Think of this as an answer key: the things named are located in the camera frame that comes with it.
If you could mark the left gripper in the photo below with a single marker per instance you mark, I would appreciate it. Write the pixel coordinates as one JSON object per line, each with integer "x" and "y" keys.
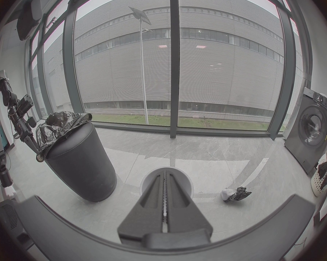
{"x": 22, "y": 128}

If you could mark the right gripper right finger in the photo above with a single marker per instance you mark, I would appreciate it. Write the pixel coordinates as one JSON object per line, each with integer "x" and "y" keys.
{"x": 182, "y": 211}

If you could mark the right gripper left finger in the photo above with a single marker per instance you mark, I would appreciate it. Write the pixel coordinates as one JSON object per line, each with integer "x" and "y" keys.
{"x": 149, "y": 211}

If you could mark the black plastic bag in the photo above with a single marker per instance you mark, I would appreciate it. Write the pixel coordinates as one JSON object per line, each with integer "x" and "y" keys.
{"x": 60, "y": 124}

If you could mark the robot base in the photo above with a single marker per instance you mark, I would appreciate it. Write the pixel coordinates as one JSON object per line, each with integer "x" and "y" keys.
{"x": 9, "y": 216}

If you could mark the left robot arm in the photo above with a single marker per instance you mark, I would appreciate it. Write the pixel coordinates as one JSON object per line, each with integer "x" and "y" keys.
{"x": 7, "y": 94}

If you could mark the white trash bin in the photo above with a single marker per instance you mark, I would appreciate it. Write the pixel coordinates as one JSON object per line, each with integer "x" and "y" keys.
{"x": 147, "y": 182}

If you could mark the crumpled black plastic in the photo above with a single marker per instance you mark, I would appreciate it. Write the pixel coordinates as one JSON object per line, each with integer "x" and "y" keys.
{"x": 241, "y": 193}

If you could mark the dark grey round chair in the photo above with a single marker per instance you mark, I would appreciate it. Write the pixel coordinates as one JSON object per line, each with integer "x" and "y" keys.
{"x": 81, "y": 167}

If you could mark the white laundry basket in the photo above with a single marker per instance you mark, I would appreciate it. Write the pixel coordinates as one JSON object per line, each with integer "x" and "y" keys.
{"x": 319, "y": 188}

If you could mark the black garment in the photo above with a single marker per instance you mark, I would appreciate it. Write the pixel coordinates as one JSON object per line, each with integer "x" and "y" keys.
{"x": 324, "y": 173}

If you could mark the window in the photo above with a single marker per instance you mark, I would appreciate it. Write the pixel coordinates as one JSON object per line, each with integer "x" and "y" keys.
{"x": 174, "y": 64}

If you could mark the grey washing machine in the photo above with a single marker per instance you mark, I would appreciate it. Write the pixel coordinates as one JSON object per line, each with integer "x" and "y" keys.
{"x": 307, "y": 129}

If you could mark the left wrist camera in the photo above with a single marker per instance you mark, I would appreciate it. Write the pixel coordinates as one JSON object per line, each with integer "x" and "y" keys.
{"x": 32, "y": 121}

